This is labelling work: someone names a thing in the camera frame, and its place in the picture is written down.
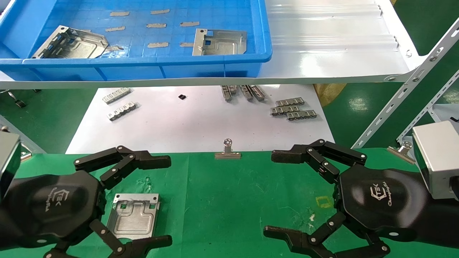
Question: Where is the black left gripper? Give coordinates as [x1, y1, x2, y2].
[0, 145, 173, 258]

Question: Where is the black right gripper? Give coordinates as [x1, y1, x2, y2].
[264, 139, 459, 258]

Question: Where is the embossed grey metal plate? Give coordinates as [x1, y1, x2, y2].
[193, 29, 248, 56]
[32, 25, 110, 59]
[107, 193, 160, 240]

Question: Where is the green table cloth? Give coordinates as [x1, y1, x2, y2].
[14, 147, 459, 258]

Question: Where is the blue plastic bin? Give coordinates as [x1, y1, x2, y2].
[0, 0, 272, 82]

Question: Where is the dark metal clamp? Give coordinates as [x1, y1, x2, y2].
[7, 91, 26, 108]

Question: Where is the white metal storage rack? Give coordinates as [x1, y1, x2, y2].
[396, 70, 459, 144]

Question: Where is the white angle steel shelf frame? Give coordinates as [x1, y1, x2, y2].
[0, 18, 459, 154]

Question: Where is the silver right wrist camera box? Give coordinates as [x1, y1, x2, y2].
[412, 121, 459, 200]

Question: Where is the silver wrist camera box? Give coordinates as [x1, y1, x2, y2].
[0, 126, 21, 201]
[412, 121, 459, 200]

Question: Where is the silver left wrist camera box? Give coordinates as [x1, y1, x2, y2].
[0, 126, 21, 201]

